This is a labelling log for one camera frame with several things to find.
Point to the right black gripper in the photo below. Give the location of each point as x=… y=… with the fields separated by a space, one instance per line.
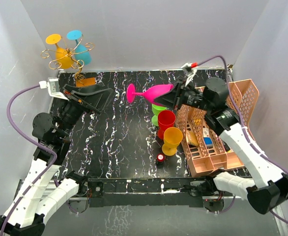
x=169 y=99

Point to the yellow book in organizer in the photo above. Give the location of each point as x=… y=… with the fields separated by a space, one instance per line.
x=191 y=137

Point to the blue white box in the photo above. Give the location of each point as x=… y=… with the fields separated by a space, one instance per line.
x=207 y=140

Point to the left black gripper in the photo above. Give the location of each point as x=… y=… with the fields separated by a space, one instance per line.
x=96 y=100

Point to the orange wine glass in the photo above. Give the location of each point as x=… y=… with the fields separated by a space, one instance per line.
x=62 y=61
x=172 y=138

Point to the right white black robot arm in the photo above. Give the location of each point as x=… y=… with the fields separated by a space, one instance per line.
x=268 y=185

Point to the teal wine glass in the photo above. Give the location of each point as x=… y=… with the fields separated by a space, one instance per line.
x=81 y=50

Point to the orange wooden rack base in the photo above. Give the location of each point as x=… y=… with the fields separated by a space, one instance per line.
x=85 y=82

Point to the red black push button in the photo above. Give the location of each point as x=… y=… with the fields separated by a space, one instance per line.
x=160 y=160

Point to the gold wire glass rack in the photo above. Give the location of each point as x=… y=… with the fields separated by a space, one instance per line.
x=76 y=65

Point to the green wine glass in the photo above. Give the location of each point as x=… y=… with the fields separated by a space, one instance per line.
x=156 y=111

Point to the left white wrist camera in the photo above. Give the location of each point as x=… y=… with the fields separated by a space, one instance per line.
x=52 y=86

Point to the pink plastic file organizer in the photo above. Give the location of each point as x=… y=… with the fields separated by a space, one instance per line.
x=202 y=160

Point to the black device in organizer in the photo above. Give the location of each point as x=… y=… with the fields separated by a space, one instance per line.
x=226 y=147

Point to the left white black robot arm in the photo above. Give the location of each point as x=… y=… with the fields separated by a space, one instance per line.
x=30 y=212

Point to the red wine glass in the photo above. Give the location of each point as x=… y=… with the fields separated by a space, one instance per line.
x=166 y=119

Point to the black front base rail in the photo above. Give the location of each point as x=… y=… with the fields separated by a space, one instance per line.
x=172 y=191

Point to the magenta wine glass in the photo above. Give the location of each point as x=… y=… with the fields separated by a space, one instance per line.
x=152 y=93

